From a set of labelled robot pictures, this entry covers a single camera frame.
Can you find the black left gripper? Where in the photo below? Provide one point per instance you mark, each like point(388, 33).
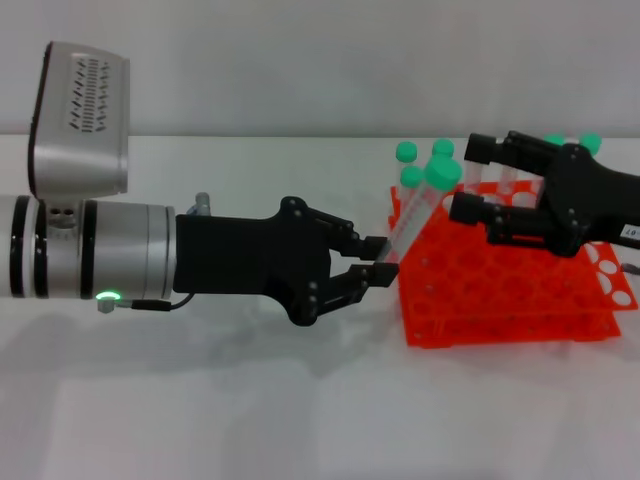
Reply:
point(240, 255)

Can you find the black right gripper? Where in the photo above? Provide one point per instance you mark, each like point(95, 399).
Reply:
point(585, 200)

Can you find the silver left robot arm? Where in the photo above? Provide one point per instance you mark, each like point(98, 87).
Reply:
point(125, 245)

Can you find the orange test tube rack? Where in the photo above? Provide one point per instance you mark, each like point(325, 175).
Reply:
point(480, 285)

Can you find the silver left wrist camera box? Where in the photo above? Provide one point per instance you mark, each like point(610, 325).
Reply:
point(80, 150)

